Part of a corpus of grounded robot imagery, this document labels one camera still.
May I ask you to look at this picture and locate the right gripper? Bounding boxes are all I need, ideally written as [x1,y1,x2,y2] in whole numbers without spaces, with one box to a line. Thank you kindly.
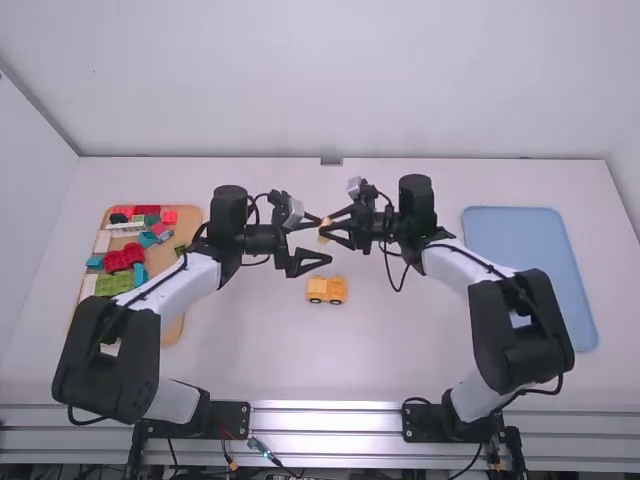
[318,184,386,256]

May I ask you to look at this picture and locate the blue mat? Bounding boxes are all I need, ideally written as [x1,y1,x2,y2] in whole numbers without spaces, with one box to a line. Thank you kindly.
[460,205,600,354]

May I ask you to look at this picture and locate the tan tray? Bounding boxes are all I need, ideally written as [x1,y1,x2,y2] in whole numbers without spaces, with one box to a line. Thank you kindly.
[79,202,204,346]

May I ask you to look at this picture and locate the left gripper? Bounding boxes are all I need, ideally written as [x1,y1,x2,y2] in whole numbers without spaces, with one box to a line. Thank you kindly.
[269,188,335,280]

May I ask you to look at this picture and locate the silver rails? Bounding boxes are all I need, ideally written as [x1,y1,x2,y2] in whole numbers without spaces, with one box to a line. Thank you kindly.
[0,399,640,471]

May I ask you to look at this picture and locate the black cable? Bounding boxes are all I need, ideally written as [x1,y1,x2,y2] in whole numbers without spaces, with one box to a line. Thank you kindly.
[382,239,412,294]
[246,191,276,231]

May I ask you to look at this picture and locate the yellow toy car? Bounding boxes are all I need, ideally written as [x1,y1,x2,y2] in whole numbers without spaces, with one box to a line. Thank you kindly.
[304,274,350,305]

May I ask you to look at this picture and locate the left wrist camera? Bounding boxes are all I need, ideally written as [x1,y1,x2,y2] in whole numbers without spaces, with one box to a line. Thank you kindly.
[282,197,306,231]

